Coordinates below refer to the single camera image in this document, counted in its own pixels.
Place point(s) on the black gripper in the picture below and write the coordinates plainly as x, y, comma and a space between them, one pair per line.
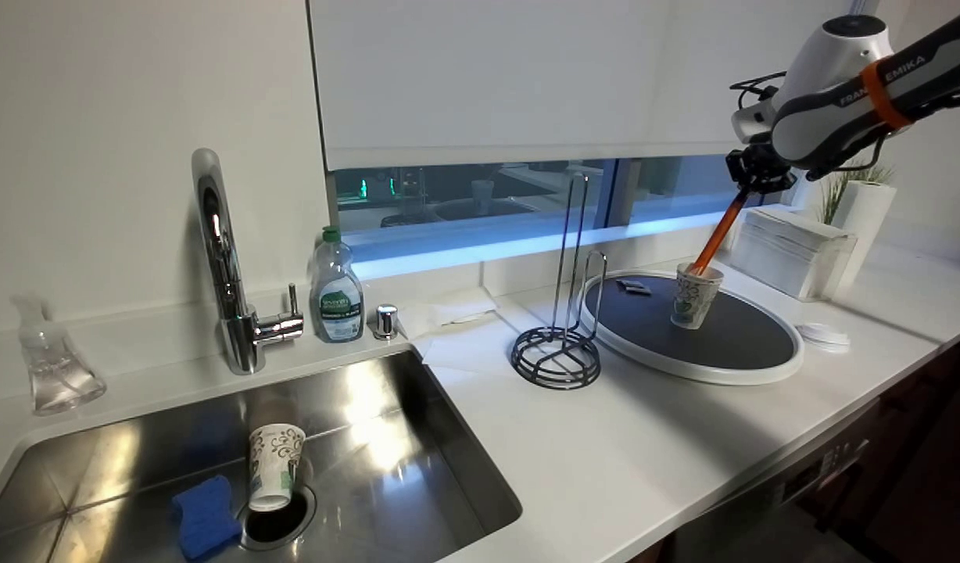
761, 169

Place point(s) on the printed white paper cup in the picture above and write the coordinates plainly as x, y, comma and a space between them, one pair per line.
696, 303

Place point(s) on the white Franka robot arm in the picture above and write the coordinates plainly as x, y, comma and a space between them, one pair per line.
863, 83

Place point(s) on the patterned paper cup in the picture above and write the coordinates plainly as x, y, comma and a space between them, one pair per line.
275, 464

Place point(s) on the white tissue box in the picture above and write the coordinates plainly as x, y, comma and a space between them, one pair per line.
787, 254

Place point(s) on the white plant pot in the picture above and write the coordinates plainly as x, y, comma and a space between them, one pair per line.
863, 240

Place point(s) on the small paper sugar packet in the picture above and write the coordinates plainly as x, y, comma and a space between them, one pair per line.
642, 288
626, 282

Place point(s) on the round dark turntable tray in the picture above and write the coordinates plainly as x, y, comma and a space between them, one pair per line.
666, 340

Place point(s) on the white roller blind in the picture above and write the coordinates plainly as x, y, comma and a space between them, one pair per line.
559, 72

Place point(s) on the window glass pane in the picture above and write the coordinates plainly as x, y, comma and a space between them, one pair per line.
478, 209

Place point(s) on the small chrome sink knob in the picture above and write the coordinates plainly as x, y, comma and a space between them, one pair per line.
382, 319

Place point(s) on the clear dish soap bottle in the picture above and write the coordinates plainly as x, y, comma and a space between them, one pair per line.
337, 298

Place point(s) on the stainless steel sink basin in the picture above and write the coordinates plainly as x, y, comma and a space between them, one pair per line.
394, 457

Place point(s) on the chrome kitchen faucet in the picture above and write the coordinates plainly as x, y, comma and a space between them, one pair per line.
229, 282

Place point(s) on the blue sponge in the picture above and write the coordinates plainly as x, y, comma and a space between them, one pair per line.
204, 518

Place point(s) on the clear glass vase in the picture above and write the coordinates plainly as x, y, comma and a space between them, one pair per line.
57, 370

